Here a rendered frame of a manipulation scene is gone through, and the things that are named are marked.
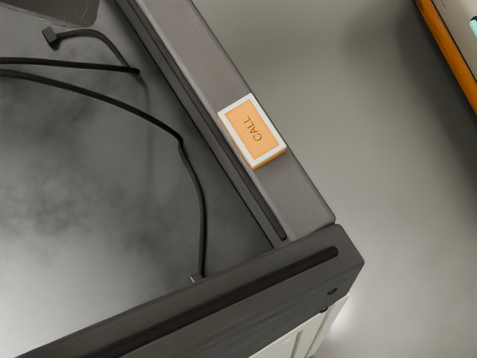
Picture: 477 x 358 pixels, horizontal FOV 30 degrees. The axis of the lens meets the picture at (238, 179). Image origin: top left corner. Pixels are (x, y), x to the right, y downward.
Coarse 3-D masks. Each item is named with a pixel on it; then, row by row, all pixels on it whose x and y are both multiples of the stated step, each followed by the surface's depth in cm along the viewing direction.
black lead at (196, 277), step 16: (48, 32) 82; (64, 32) 83; (80, 32) 83; (96, 32) 82; (112, 48) 82; (32, 64) 65; (48, 64) 67; (64, 64) 68; (80, 64) 70; (96, 64) 73; (32, 80) 64; (48, 80) 65; (96, 96) 69; (144, 112) 74; (192, 176) 79
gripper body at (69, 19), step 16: (0, 0) 35; (16, 0) 35; (32, 0) 35; (48, 0) 36; (64, 0) 36; (80, 0) 37; (96, 0) 38; (48, 16) 36; (64, 16) 37; (80, 16) 37; (96, 16) 38
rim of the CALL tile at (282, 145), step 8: (248, 96) 67; (232, 104) 67; (240, 104) 67; (256, 104) 67; (224, 112) 66; (224, 120) 66; (264, 120) 66; (232, 128) 66; (272, 128) 66; (232, 136) 66; (240, 144) 66; (280, 144) 66; (248, 152) 66; (272, 152) 66; (248, 160) 65; (256, 160) 65; (264, 160) 65
